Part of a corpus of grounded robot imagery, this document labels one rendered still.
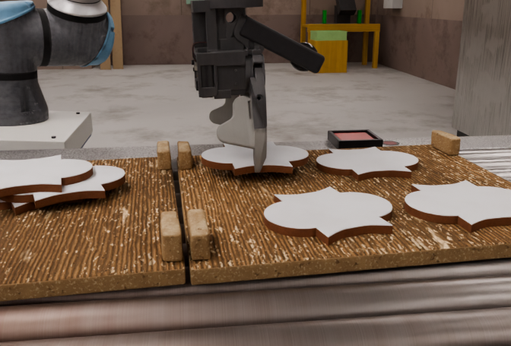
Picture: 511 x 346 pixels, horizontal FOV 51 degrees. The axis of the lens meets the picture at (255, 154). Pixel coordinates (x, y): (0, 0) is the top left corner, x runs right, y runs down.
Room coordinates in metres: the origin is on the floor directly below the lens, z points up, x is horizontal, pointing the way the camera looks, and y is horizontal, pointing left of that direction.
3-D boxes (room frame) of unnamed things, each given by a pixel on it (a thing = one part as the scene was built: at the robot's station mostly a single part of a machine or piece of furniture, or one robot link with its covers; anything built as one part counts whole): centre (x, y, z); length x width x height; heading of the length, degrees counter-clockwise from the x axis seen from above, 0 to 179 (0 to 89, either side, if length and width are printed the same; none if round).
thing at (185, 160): (0.72, 0.10, 0.95); 0.06 x 0.02 x 0.03; 10
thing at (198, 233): (0.45, 0.05, 0.95); 0.06 x 0.02 x 0.03; 10
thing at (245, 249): (0.62, -0.12, 0.93); 0.41 x 0.35 x 0.02; 100
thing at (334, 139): (0.90, -0.17, 0.92); 0.08 x 0.08 x 0.02; 7
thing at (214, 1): (0.67, 0.03, 1.10); 0.09 x 0.08 x 0.12; 100
